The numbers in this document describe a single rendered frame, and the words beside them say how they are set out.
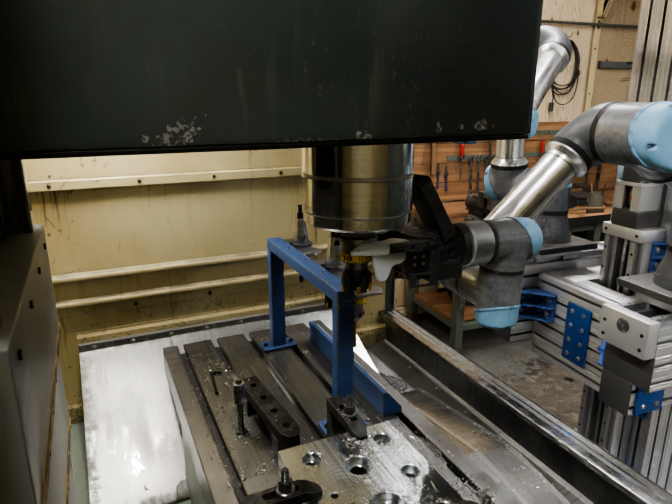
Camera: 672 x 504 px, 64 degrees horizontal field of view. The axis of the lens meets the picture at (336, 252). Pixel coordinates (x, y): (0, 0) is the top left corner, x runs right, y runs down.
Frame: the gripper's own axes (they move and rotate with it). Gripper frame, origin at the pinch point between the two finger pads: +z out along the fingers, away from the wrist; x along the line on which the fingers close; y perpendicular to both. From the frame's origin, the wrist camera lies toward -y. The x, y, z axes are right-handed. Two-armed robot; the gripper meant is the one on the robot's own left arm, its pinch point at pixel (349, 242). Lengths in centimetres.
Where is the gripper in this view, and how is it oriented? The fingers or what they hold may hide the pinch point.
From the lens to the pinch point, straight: 79.4
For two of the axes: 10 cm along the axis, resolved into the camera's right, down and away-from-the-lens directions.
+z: -9.1, 0.9, -4.1
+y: -0.2, 9.6, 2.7
